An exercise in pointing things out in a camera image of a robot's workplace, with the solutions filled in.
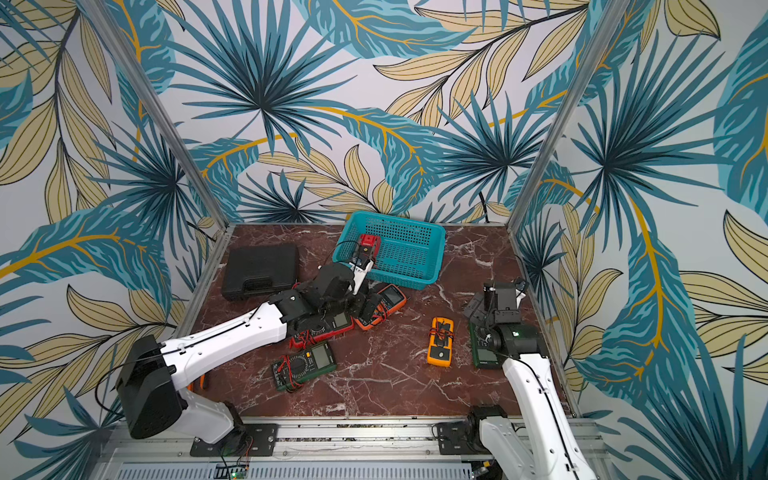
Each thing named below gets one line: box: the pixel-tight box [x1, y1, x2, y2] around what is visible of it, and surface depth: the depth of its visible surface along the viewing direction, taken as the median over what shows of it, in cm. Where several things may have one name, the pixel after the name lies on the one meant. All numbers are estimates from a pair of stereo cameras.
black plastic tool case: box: [222, 245, 299, 301], surface depth 101 cm
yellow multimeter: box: [427, 316, 455, 368], surface depth 88 cm
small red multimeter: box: [359, 234, 381, 260], surface depth 109 cm
